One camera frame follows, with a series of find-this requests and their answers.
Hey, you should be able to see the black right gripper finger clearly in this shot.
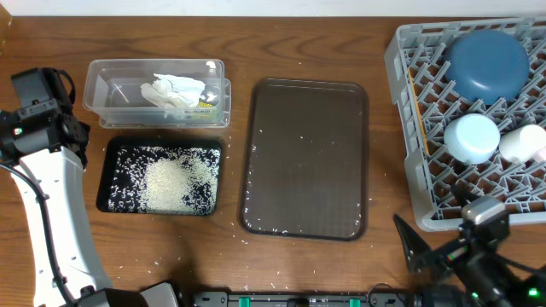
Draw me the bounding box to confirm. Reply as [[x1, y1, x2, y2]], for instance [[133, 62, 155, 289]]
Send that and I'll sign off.
[[450, 184, 479, 207], [393, 214, 432, 273]]

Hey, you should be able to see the light blue small bowl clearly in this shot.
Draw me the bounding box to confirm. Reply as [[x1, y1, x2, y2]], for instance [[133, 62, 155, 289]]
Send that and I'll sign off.
[[444, 113, 501, 165]]

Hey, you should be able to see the cream paper cup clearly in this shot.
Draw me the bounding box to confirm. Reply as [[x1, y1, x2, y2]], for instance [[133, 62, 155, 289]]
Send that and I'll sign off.
[[499, 125, 546, 163]]

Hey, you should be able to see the pink cup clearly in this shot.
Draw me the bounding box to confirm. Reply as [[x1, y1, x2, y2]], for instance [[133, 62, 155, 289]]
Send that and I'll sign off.
[[533, 148, 546, 162]]

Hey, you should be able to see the white rice pile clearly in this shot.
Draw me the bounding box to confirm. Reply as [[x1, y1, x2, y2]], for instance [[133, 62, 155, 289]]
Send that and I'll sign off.
[[107, 145, 221, 215]]

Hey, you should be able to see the dark blue plate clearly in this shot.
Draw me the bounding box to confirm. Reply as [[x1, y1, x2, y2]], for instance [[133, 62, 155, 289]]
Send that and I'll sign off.
[[444, 30, 530, 105]]

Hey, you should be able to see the white napkin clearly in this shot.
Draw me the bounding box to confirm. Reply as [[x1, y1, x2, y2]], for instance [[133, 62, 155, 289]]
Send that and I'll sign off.
[[141, 73, 206, 108]]

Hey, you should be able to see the wooden chopstick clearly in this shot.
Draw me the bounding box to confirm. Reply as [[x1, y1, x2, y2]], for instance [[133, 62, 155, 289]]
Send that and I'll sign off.
[[408, 72, 430, 156]]

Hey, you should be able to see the yellow green snack wrapper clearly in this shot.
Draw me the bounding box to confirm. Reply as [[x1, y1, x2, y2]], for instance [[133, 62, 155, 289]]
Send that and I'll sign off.
[[182, 101, 218, 121]]

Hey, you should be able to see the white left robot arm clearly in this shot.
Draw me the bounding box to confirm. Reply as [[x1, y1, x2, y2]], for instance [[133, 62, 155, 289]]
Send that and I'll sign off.
[[1, 67, 147, 306]]

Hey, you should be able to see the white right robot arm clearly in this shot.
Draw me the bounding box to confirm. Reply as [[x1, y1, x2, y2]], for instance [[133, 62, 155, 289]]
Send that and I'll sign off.
[[393, 185, 545, 307]]

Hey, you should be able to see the grey dishwasher rack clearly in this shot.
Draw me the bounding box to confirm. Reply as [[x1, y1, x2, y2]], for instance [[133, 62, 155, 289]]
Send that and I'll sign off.
[[384, 16, 545, 232]]

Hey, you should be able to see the clear plastic bin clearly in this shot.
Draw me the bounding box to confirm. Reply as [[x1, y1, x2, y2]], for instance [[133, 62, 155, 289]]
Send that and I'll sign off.
[[83, 59, 231, 129]]

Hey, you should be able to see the black tray bin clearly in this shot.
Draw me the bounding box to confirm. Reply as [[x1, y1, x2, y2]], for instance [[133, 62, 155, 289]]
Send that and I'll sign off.
[[96, 136, 224, 217]]

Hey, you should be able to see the dark brown serving tray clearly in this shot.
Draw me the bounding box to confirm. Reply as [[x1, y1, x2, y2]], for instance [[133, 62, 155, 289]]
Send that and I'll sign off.
[[238, 78, 369, 242]]

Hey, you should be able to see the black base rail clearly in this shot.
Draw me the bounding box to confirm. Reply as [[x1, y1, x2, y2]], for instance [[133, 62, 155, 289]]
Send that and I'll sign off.
[[190, 292, 425, 307]]

